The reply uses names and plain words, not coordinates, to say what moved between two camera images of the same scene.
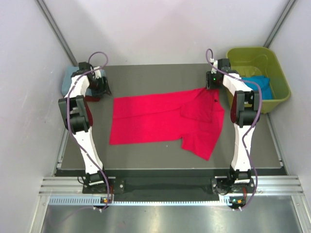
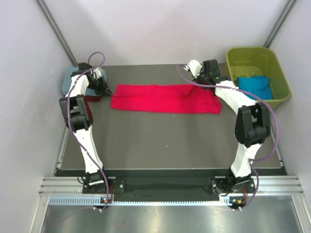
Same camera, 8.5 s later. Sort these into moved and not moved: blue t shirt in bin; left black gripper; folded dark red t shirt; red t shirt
Moved: red t shirt
Not moved: folded dark red t shirt; left black gripper; blue t shirt in bin
